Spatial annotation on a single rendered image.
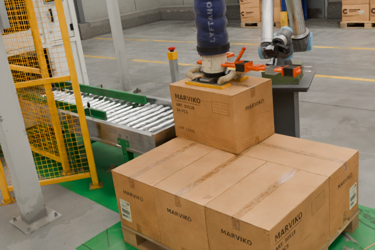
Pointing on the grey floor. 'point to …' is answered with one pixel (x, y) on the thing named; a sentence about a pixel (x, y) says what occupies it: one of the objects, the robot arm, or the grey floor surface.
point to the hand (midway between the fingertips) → (269, 59)
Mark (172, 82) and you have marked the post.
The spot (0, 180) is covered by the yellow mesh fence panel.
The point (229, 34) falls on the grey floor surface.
